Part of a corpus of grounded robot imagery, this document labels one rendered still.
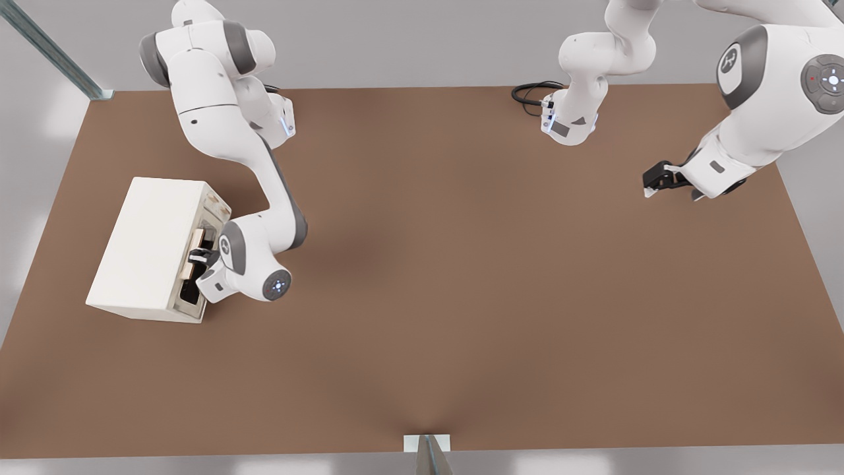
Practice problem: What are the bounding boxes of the oven door with pale handle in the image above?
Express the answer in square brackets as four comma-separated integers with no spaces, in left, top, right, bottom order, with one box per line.
[173,187,233,323]

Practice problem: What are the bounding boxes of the white oven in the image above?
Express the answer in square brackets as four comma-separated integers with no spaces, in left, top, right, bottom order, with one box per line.
[86,176,233,324]

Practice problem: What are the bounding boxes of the black cable loop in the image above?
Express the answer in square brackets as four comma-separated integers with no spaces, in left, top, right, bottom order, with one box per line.
[511,80,566,117]

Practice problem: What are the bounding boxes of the silver frame post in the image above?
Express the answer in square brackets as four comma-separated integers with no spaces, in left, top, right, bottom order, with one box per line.
[0,0,115,102]
[403,433,453,475]

